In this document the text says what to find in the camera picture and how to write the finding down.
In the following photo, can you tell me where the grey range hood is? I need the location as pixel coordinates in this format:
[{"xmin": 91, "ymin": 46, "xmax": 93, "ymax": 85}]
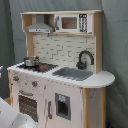
[{"xmin": 25, "ymin": 14, "xmax": 54, "ymax": 34}]

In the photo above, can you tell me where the wooden toy kitchen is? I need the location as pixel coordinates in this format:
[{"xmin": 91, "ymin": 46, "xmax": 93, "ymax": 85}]
[{"xmin": 8, "ymin": 10, "xmax": 115, "ymax": 128}]

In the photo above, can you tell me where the left red stove knob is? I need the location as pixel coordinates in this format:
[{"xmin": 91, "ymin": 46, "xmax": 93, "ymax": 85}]
[{"xmin": 13, "ymin": 76, "xmax": 19, "ymax": 81}]

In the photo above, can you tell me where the grey ice dispenser panel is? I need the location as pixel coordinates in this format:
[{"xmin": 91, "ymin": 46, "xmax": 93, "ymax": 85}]
[{"xmin": 55, "ymin": 93, "xmax": 71, "ymax": 120}]

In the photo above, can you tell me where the toy microwave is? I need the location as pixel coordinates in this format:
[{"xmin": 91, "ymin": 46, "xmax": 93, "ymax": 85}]
[{"xmin": 55, "ymin": 14, "xmax": 92, "ymax": 33}]

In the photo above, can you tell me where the right red stove knob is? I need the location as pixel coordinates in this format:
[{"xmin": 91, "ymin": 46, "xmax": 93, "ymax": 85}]
[{"xmin": 32, "ymin": 81, "xmax": 38, "ymax": 87}]

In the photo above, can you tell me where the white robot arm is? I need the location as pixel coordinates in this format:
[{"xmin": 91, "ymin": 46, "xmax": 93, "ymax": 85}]
[{"xmin": 0, "ymin": 97, "xmax": 37, "ymax": 128}]

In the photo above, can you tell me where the grey toy sink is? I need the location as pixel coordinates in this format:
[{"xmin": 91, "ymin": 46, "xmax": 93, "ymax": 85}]
[{"xmin": 53, "ymin": 67, "xmax": 92, "ymax": 81}]

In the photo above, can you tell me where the black toy faucet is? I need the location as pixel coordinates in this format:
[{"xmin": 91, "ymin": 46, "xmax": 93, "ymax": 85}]
[{"xmin": 76, "ymin": 50, "xmax": 94, "ymax": 70}]

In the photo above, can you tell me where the grey cabinet door handle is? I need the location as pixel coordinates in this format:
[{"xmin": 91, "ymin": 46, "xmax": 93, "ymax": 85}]
[{"xmin": 48, "ymin": 101, "xmax": 52, "ymax": 119}]

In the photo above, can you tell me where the toy oven door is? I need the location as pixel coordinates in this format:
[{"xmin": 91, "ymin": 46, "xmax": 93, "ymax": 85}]
[{"xmin": 18, "ymin": 90, "xmax": 38, "ymax": 122}]

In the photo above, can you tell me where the black toy stovetop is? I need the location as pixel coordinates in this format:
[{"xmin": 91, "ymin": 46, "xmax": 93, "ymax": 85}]
[{"xmin": 20, "ymin": 63, "xmax": 56, "ymax": 73}]

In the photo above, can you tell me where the small metal toy pot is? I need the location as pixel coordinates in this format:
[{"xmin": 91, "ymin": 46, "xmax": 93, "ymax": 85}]
[{"xmin": 24, "ymin": 56, "xmax": 40, "ymax": 67}]

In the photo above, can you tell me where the red stove knob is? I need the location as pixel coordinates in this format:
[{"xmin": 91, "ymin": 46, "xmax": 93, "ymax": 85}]
[
  {"xmin": 32, "ymin": 81, "xmax": 38, "ymax": 87},
  {"xmin": 13, "ymin": 76, "xmax": 19, "ymax": 81}
]

